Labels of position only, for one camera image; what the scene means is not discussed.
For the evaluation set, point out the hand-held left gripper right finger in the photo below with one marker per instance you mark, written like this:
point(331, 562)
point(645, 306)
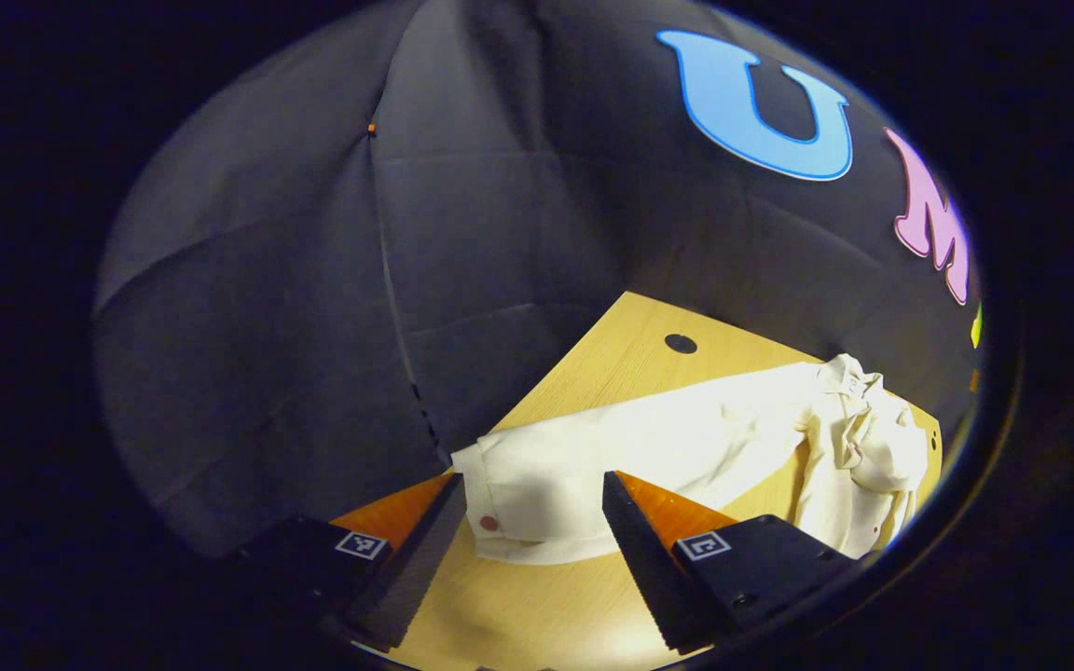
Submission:
point(644, 559)

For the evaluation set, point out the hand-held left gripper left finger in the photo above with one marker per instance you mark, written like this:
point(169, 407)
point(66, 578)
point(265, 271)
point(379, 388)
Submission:
point(406, 568)

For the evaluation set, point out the cream white button shirt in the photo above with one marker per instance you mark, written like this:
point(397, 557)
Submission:
point(649, 447)

